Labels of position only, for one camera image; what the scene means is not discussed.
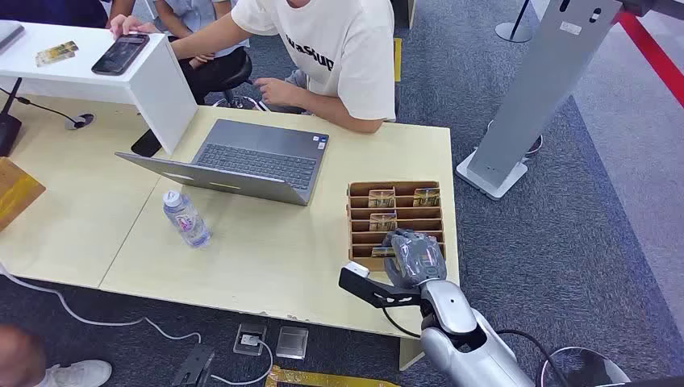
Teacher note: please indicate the grey open laptop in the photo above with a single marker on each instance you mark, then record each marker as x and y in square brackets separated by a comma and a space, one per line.
[262, 155]

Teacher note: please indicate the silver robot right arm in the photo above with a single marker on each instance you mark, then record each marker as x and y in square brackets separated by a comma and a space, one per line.
[465, 342]

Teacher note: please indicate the person's head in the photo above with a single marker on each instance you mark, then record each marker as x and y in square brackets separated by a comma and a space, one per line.
[18, 358]

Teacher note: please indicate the stanchion post with round base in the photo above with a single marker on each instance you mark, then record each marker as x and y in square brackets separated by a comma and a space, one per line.
[514, 29]

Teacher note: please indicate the white desk riser shelf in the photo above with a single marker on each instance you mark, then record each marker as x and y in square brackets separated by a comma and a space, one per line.
[160, 91]

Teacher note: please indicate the black smartphone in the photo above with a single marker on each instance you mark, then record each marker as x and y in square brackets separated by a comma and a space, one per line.
[120, 54]

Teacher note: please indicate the silver kiosk stand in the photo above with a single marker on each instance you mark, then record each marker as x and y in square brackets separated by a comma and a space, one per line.
[534, 85]

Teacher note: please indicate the yellow floor tape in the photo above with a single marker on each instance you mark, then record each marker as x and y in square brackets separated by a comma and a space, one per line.
[320, 379]

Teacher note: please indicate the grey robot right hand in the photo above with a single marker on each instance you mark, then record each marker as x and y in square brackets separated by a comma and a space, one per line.
[416, 259]

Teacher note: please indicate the white shoe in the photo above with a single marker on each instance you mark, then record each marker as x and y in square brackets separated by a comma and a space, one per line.
[75, 374]

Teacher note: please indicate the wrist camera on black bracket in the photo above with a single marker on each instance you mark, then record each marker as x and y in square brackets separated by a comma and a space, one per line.
[369, 288]

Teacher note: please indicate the clear plastic water bottle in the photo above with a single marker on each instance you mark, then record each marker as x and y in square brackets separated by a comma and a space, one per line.
[187, 220]

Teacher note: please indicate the grey flat device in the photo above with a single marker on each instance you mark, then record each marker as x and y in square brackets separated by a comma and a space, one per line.
[8, 33]

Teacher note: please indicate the person's right hand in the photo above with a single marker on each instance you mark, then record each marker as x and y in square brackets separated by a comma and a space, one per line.
[127, 24]

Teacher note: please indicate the black floor bracket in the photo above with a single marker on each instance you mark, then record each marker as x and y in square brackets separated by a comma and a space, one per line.
[193, 367]

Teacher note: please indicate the round grey metal base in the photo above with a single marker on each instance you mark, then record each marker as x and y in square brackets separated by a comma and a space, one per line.
[585, 368]

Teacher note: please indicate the brown wooden box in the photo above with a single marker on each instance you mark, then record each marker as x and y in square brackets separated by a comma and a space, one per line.
[16, 192]

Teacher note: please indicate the black monitor stand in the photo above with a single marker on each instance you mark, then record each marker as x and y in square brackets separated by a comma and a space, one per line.
[7, 131]

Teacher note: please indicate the black phone with dark screen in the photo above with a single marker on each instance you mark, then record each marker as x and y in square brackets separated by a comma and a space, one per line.
[146, 143]

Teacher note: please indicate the seated person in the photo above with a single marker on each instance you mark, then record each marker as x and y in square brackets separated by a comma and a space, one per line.
[208, 69]

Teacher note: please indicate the wooden table leg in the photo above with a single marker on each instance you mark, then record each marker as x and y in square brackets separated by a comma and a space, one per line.
[410, 353]

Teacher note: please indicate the red barrier belt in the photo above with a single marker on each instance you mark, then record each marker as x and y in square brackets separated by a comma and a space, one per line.
[654, 53]

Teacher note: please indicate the wooden slotted card holder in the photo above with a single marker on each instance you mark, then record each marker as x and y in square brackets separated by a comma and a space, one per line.
[406, 213]

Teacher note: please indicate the black round stool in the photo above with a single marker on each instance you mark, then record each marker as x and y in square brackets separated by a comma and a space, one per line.
[235, 80]

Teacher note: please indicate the person's left hand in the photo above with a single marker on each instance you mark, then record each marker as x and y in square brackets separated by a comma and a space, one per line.
[275, 91]

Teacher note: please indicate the yellow floor strip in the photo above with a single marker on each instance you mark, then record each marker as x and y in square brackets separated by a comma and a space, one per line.
[397, 59]

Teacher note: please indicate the metal floor plate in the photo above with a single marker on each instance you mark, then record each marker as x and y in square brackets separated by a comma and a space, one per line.
[292, 342]

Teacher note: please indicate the floor socket box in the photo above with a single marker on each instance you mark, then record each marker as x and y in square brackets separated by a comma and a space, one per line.
[249, 339]

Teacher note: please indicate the person in background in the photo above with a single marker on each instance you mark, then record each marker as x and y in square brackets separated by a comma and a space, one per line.
[53, 10]

